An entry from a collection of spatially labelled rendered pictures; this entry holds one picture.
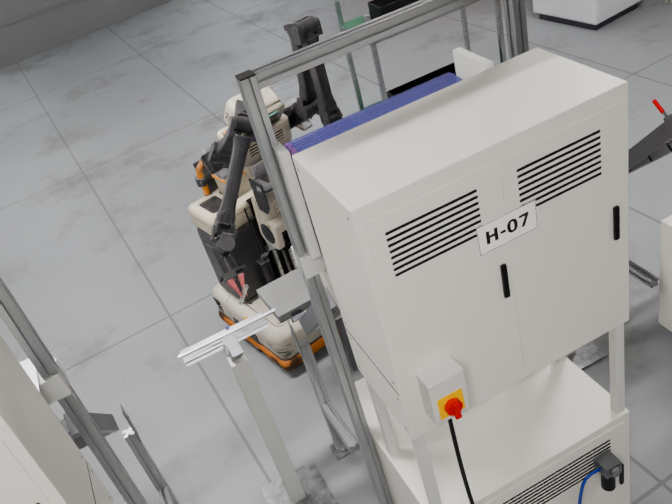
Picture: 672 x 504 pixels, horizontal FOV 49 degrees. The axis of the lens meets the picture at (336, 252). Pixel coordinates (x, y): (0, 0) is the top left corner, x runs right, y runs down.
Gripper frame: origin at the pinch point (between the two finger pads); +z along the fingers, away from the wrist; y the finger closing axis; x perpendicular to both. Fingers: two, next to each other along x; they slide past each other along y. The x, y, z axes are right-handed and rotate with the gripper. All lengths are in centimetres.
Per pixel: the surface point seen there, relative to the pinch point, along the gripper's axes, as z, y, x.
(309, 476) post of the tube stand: 75, -6, 63
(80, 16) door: -473, 39, 637
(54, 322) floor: -60, -90, 210
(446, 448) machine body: 75, 31, -27
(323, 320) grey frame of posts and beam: 22, 12, -47
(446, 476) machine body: 81, 25, -33
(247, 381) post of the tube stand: 27.1, -12.4, 8.8
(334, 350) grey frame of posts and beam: 31, 12, -39
